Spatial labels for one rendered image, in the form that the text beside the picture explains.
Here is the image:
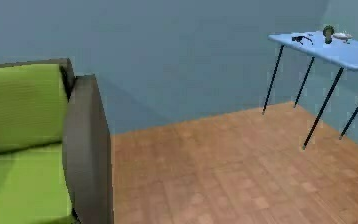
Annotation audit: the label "green sofa with grey frame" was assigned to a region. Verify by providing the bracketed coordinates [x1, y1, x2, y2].
[0, 57, 115, 224]

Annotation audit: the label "green round ornament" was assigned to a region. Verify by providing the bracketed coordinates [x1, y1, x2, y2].
[322, 25, 336, 45]

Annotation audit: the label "black glasses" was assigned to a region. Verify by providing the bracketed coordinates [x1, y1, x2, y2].
[291, 34, 315, 46]

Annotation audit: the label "blue table with black legs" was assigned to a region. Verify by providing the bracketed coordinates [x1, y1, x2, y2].
[261, 30, 358, 151]

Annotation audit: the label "white flat dish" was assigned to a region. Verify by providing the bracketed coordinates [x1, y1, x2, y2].
[332, 31, 354, 44]

